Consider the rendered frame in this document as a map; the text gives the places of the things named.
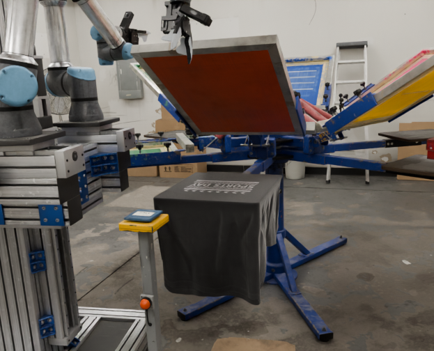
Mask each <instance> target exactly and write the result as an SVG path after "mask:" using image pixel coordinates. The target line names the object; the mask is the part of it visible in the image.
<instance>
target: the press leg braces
mask: <svg viewBox="0 0 434 351"><path fill-rule="evenodd" d="M285 238H286V239H287V240H288V241H289V242H290V243H291V244H292V245H293V246H295V247H296V248H297V249H298V250H299V251H300V252H301V253H300V254H298V255H299V256H303V257H307V256H310V255H311V254H314V252H311V251H309V250H308V249H307V248H306V247H304V246H303V245H302V244H301V243H300V242H299V241H298V240H297V239H296V238H295V237H293V236H292V235H291V234H290V233H289V232H288V231H287V230H286V236H285ZM276 241H277V246H278V248H279V253H280V255H281V259H282V263H283V266H284V270H285V273H286V278H287V281H288V286H287V287H285V288H286V289H287V291H288V292H289V293H290V295H299V294H301V292H300V291H299V290H298V288H297V286H296V283H295V278H294V276H293V271H292V268H291V265H290V261H289V258H288V254H287V250H286V247H285V244H284V240H283V238H282V234H281V233H279V234H277V238H276Z"/></svg>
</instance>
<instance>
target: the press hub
mask: <svg viewBox="0 0 434 351"><path fill-rule="evenodd" d="M283 136H288V135H270V136H269V137H275V139H276V156H275V157H273V158H272V160H275V161H274V162H273V163H272V164H271V165H270V166H269V167H268V168H267V169H266V170H265V174H270V175H282V179H281V182H280V188H279V217H278V230H277V234H279V233H281V234H282V238H283V240H284V238H285V236H286V228H284V167H285V165H286V162H288V160H287V159H292V158H293V155H286V154H281V150H278V149H281V147H282V145H281V143H284V142H291V141H293V139H282V138H281V137H283ZM292 271H293V276H294V278H295V280H296V278H297V272H296V270H294V269H292ZM266 272H268V273H271V274H272V279H270V280H269V281H266V282H264V283H266V284H271V285H278V283H277V282H276V281H275V279H274V274H281V273H284V272H285V270H284V266H283V263H282V259H281V255H280V253H279V248H278V246H277V243H276V244H274V245H273V246H271V247H267V258H266Z"/></svg>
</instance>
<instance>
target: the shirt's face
mask: <svg viewBox="0 0 434 351"><path fill-rule="evenodd" d="M279 176H280V175H270V174H246V173H199V172H196V173H194V174H192V175H191V176H189V177H188V178H185V179H184V180H182V181H181V182H179V183H177V184H176V185H174V186H172V187H170V188H169V189H167V190H166V191H164V192H162V193H161V194H158V195H157V196H155V198H179V199H192V200H206V201H233V202H247V203H257V202H259V200H260V199H261V198H262V197H263V195H264V194H265V193H266V192H267V191H268V190H269V188H271V186H272V185H273V184H274V183H275V182H276V180H277V179H278V178H279ZM197 180H227V181H247V182H259V183H258V184H257V186H255V188H253V189H252V190H251V191H250V192H249V193H248V194H230V193H214V192H184V191H181V190H182V189H184V188H186V187H187V186H189V185H190V184H192V183H193V182H195V181H197Z"/></svg>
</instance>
